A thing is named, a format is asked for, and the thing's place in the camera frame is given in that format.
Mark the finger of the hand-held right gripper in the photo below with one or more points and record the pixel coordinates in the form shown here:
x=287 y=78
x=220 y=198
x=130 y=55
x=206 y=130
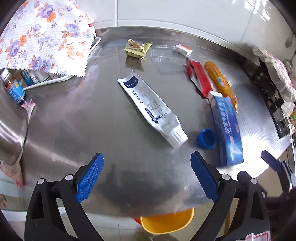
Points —
x=270 y=161

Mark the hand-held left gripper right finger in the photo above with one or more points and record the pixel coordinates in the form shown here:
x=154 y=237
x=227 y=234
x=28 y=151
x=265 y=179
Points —
x=203 y=178

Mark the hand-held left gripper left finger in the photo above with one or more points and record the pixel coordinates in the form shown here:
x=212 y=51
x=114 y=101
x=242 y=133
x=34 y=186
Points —
x=90 y=178

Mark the blue bottle cap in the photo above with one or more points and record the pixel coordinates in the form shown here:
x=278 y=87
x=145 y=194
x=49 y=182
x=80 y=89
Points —
x=206 y=138

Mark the blue toothpaste box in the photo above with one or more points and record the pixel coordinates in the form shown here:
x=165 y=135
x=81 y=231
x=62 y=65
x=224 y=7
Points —
x=227 y=129

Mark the yellow plastic bin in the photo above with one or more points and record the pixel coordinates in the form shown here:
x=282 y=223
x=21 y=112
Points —
x=166 y=221

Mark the white toothpaste tube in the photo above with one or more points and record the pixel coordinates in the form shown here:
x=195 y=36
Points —
x=150 y=109

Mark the orange snack packet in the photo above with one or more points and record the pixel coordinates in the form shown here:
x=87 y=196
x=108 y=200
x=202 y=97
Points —
x=219 y=81

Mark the red foil wrapper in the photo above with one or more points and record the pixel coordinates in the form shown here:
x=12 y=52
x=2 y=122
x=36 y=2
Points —
x=200 y=77

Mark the yellow snack wrapper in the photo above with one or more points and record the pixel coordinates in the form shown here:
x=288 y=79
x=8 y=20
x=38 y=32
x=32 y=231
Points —
x=136 y=48

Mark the green packet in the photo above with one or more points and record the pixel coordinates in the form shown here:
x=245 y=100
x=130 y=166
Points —
x=292 y=118

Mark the red plastic object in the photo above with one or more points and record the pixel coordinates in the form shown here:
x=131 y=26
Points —
x=137 y=220

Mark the black gas stove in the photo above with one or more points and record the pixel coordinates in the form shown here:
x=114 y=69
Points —
x=266 y=92

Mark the white red printed paper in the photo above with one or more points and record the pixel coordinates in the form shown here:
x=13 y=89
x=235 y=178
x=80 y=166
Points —
x=255 y=236

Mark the stainless steel pot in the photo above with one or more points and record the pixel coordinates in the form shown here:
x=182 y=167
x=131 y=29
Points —
x=11 y=129

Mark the pink lace cloth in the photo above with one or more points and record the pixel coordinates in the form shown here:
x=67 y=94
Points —
x=28 y=108

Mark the pink floral cover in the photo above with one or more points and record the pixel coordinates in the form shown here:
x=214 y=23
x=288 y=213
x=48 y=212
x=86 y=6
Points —
x=277 y=67

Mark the blue label bottle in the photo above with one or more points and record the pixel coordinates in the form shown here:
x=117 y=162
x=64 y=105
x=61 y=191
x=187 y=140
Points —
x=15 y=91

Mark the small white bottle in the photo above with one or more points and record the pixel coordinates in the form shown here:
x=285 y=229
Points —
x=34 y=77

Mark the small white red box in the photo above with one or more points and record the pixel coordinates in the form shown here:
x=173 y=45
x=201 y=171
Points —
x=183 y=49

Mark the purple floral cloth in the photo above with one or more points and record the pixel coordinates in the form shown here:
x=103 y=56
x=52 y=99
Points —
x=44 y=37

